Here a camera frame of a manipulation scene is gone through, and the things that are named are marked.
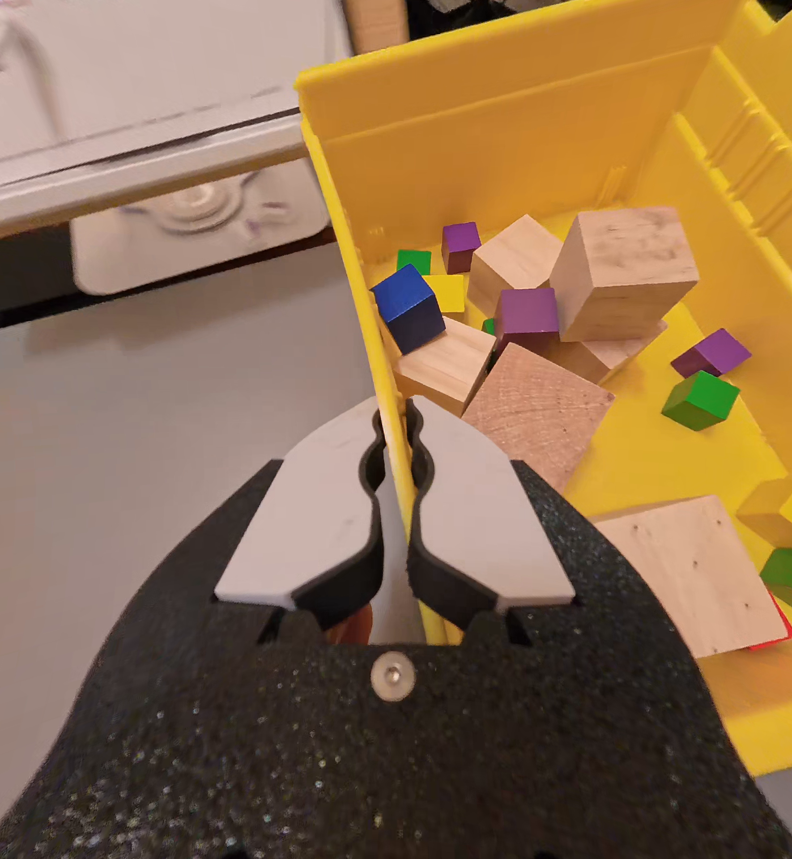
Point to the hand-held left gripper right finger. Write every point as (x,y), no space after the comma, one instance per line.
(483,523)

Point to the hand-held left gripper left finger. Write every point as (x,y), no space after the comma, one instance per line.
(309,517)

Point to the pile of wooden cubes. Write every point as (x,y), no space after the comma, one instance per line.
(627,268)

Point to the yellow plastic bin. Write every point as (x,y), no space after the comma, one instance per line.
(503,134)

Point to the white document stand base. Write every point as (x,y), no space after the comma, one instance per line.
(201,228)

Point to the printed instruction sheet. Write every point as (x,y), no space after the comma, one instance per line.
(168,67)

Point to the white appliance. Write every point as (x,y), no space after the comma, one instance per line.
(376,27)

